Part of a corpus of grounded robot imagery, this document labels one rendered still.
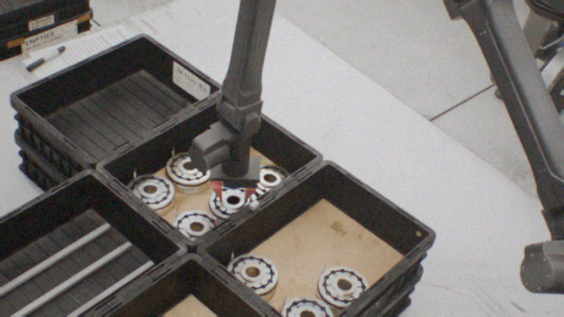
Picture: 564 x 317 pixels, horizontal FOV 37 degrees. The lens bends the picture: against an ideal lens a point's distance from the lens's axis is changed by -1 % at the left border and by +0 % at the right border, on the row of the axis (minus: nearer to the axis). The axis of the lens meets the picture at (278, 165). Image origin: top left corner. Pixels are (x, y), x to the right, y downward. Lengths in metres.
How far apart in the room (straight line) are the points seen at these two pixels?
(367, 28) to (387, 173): 1.90
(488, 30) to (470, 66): 2.72
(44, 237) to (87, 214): 0.10
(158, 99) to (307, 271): 0.62
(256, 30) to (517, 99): 0.50
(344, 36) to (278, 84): 1.55
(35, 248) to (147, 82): 0.59
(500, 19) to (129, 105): 1.10
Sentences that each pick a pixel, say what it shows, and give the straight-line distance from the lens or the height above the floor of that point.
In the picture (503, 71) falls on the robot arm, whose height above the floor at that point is 1.49.
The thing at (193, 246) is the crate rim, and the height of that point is 0.93.
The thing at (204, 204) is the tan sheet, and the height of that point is 0.83.
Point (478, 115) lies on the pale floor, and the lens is 3.65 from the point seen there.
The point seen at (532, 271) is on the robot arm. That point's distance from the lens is 1.18.
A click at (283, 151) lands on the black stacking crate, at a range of 1.91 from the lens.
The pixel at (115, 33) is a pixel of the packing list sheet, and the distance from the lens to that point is 2.54.
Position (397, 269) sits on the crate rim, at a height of 0.93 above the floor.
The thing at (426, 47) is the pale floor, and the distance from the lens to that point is 3.98.
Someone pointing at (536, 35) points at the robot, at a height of 1.24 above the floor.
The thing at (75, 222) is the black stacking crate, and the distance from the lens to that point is 1.80.
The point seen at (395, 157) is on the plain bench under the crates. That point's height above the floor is 0.70.
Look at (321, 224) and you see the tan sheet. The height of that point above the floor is 0.83.
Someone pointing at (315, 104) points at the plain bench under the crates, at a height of 0.70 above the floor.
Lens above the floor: 2.14
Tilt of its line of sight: 42 degrees down
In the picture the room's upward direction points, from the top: 9 degrees clockwise
